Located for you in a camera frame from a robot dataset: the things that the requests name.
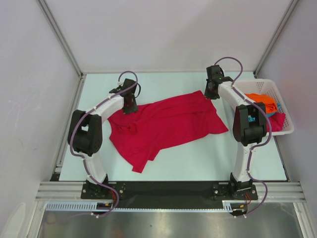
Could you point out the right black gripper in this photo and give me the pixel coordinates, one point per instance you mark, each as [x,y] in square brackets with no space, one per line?
[208,94]

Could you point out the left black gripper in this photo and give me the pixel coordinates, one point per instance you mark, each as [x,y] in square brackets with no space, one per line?
[133,109]

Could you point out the crimson red t shirt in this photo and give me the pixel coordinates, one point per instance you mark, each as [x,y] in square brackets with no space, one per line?
[139,136]

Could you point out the white perforated plastic basket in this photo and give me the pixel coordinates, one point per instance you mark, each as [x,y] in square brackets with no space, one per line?
[267,87]

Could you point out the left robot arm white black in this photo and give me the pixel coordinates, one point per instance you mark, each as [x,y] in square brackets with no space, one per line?
[85,135]

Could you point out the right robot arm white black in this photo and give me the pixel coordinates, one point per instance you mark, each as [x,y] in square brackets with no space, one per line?
[249,128]

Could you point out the teal t shirt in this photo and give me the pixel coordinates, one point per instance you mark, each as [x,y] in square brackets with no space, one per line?
[271,107]

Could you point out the orange t shirt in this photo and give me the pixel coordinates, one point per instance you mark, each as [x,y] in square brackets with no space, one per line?
[259,98]

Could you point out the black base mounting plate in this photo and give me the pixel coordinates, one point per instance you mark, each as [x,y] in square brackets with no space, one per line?
[162,194]

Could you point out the right aluminium corner post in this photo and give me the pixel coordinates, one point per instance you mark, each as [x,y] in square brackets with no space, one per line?
[277,33]

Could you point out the aluminium corner post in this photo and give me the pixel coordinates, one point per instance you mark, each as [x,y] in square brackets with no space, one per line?
[277,33]
[59,35]

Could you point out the left aluminium corner post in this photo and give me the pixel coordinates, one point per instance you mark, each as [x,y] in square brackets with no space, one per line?
[59,35]

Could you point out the aluminium frame rail front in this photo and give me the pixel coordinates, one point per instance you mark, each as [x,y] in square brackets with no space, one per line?
[71,191]

